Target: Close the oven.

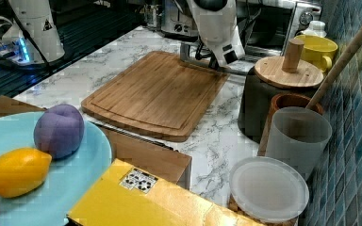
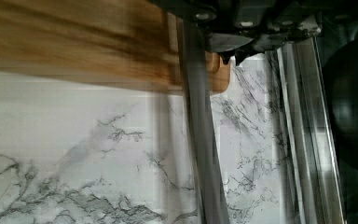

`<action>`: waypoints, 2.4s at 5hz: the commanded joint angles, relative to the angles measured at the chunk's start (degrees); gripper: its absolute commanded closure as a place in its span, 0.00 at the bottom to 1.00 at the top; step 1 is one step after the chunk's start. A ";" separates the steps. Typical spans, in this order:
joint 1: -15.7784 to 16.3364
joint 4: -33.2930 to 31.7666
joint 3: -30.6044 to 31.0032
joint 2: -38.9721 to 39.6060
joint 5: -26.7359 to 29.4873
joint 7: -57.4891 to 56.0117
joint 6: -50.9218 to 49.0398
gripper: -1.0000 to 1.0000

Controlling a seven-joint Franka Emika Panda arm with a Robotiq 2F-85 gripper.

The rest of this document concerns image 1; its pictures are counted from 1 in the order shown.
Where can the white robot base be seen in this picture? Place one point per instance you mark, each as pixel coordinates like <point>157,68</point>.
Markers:
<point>29,36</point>

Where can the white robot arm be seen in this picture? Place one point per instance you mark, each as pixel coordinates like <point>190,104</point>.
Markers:
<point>216,22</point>

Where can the silver toaster oven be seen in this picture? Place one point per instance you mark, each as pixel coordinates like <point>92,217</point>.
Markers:
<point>265,26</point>

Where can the bamboo cutting board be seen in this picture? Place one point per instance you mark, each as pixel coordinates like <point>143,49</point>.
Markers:
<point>158,96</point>

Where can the silver coffee machine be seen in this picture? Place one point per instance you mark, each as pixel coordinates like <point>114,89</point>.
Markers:
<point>170,17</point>

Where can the yellow cardboard box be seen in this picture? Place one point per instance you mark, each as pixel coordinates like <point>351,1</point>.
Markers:
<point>127,196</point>

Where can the jar with frosted lid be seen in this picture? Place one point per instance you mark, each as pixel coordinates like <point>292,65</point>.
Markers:
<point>268,189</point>

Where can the frosted plastic cup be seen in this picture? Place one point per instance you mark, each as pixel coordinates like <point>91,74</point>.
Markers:
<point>298,137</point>

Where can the black canister with wooden lid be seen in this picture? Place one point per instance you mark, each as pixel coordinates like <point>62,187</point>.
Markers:
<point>273,75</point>

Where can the purple toy plum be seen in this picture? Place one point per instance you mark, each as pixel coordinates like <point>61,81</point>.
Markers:
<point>59,131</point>

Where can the yellow mug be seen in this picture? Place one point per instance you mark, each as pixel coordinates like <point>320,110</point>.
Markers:
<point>318,51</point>

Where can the white bottle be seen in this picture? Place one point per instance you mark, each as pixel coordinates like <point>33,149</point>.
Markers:
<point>315,28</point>

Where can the yellow toy lemon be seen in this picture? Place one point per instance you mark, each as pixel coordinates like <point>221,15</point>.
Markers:
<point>22,170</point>

